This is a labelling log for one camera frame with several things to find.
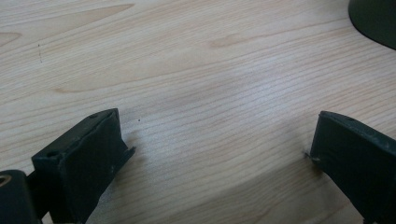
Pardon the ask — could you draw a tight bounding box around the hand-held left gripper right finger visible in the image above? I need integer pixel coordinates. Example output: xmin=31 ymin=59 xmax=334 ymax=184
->
xmin=303 ymin=110 xmax=396 ymax=224

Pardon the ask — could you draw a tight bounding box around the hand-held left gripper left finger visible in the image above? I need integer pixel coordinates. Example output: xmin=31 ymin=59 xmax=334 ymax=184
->
xmin=31 ymin=107 xmax=136 ymax=224

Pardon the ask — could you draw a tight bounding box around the dark grey slotted tray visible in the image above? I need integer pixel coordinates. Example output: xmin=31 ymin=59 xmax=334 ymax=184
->
xmin=347 ymin=0 xmax=396 ymax=50

